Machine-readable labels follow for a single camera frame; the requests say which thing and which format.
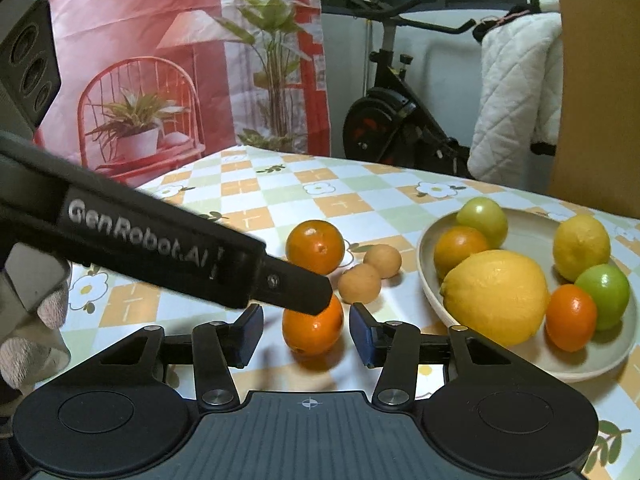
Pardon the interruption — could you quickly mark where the small yellow lemon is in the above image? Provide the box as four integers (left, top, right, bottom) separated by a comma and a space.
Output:
552, 214, 612, 282

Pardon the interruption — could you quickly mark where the wooden board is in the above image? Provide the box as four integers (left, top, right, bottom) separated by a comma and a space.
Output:
547, 0, 640, 218

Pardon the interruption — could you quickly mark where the black garment with pink trim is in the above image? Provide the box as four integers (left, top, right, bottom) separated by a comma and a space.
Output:
472, 0, 541, 43

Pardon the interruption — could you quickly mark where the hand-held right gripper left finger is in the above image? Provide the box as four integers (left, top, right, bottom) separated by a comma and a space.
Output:
47, 304, 264, 408

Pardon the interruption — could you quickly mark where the white quilted blanket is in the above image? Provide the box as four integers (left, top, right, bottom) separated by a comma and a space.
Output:
467, 12, 565, 181

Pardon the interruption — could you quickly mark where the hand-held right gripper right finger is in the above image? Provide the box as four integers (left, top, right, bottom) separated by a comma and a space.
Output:
349, 302, 566, 408

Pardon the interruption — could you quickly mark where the black exercise bike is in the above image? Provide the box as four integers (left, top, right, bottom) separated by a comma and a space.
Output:
342, 0, 478, 178

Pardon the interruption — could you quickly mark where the green lime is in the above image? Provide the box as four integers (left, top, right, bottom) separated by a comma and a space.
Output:
574, 263, 631, 331

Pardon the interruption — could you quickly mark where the small brown kiwi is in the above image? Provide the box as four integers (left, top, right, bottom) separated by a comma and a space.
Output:
363, 244, 402, 278
338, 263, 382, 305

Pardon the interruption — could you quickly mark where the beige round plate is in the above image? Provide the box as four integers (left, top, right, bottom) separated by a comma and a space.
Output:
416, 207, 633, 383

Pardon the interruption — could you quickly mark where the yellow-green apple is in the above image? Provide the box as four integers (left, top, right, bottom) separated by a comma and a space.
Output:
456, 197, 508, 250

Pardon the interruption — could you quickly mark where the printed red backdrop cloth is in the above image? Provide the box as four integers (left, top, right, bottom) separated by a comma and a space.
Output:
0, 0, 333, 196

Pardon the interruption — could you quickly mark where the large yellow lemon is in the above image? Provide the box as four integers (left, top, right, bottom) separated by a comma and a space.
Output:
440, 250, 551, 347

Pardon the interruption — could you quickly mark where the person's left hand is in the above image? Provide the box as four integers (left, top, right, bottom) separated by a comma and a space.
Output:
0, 275, 71, 403

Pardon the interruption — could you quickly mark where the dark orange tangerine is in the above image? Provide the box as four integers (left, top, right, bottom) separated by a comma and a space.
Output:
433, 226, 491, 281
285, 220, 346, 276

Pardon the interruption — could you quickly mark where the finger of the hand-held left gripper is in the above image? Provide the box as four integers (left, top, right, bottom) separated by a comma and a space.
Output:
259, 251, 334, 317

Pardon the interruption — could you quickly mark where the bright orange tangerine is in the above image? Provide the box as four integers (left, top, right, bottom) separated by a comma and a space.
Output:
545, 284, 598, 352
282, 295, 344, 357

